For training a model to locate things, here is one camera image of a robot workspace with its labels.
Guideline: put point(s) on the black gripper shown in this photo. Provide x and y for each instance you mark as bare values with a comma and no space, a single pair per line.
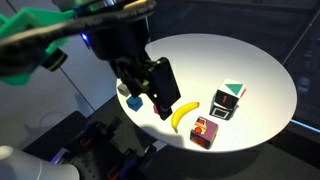
130,71

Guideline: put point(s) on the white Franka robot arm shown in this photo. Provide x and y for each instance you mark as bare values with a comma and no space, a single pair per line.
115,41

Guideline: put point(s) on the blue block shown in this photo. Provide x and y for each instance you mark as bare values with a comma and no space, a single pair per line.
135,104

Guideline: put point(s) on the grey block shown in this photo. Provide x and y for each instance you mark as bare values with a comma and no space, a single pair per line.
122,90

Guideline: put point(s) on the yellow banana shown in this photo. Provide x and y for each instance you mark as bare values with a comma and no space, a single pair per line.
180,114

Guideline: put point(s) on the purple picture cube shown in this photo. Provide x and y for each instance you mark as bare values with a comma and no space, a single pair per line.
204,133

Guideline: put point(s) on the white black picture cube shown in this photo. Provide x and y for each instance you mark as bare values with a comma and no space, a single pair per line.
226,100

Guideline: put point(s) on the purple orange spring clamp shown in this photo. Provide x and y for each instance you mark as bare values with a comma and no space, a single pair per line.
96,130
128,164

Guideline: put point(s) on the perforated metal breadboard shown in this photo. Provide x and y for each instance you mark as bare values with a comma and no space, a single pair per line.
95,164

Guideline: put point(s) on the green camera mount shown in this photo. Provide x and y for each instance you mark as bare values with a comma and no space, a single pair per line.
25,20

